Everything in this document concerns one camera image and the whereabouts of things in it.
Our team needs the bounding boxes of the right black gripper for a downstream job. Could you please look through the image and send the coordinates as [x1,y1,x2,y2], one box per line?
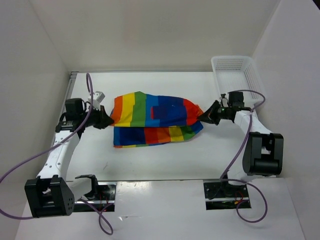
[197,100,231,126]

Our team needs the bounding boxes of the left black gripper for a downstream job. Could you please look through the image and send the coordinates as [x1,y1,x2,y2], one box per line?
[79,104,114,130]

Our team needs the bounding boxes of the rainbow striped shorts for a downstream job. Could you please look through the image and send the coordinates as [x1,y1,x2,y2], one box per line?
[110,91,204,148]

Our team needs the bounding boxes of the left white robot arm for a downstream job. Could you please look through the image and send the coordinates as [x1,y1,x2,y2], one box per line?
[24,91,114,218]

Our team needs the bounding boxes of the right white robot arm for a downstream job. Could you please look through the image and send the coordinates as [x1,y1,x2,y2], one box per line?
[197,89,284,200]

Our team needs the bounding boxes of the white plastic basket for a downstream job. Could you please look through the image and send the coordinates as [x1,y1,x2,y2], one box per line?
[211,55,266,106]

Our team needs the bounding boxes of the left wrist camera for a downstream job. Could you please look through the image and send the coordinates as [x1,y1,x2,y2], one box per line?
[92,91,105,105]

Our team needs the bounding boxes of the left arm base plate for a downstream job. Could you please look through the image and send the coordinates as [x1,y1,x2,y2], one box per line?
[81,181,117,212]

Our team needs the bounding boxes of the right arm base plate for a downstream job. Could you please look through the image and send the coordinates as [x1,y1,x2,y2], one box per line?
[203,181,251,210]

